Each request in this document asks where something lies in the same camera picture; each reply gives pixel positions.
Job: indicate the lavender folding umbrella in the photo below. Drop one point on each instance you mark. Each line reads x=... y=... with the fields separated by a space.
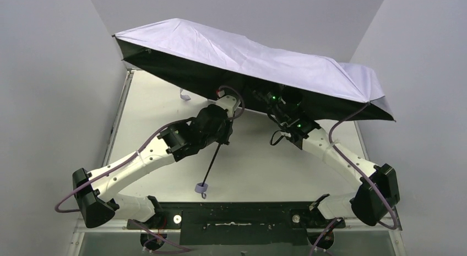
x=201 y=59

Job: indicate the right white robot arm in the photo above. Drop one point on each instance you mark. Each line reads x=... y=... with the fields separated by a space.
x=375 y=188

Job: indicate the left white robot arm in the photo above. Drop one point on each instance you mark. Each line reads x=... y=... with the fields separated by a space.
x=97 y=192

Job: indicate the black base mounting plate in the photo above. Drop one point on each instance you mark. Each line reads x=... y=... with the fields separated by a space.
x=295 y=218

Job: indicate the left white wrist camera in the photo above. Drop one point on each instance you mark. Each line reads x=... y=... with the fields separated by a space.
x=234 y=105

